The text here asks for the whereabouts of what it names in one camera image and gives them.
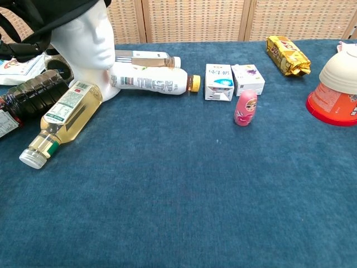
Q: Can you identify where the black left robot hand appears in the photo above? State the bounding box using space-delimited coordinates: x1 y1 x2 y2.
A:
0 39 49 64

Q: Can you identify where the black baseball cap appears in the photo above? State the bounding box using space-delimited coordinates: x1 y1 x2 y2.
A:
0 0 112 58

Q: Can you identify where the white printed food bag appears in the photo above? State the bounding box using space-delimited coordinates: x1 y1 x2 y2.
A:
0 54 47 86

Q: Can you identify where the dark sauce bottle cartoon label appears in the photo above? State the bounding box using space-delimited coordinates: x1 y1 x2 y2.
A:
0 69 70 139

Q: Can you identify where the white foam mannequin head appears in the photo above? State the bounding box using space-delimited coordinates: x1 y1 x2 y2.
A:
50 0 122 102

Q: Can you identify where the pale yellow liquid bottle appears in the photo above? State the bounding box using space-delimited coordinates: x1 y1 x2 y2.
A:
18 80 104 170

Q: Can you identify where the clear bottle brown label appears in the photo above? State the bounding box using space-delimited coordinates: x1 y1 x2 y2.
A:
114 50 182 69

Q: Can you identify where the white bottle yellow cap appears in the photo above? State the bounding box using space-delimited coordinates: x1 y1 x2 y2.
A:
109 61 202 97

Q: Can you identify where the woven bamboo folding screen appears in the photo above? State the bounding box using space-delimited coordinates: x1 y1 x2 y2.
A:
0 0 357 45

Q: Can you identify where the blue white milk carton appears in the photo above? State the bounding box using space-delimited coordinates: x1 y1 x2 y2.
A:
204 63 235 102

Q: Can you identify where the blue table cloth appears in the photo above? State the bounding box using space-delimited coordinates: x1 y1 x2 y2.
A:
0 39 357 268

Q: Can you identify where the purple white small carton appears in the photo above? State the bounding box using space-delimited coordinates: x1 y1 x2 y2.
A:
230 64 266 97

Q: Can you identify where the pink nesting doll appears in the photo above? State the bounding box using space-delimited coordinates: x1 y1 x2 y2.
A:
233 89 258 127

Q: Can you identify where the gold foil snack pack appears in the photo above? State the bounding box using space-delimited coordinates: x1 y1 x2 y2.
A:
265 35 312 78

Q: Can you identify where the red instant noodle cup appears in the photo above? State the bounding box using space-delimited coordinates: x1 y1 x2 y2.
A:
305 82 357 127

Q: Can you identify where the cream upturned bowl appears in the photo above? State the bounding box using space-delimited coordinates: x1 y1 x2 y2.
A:
318 50 357 95

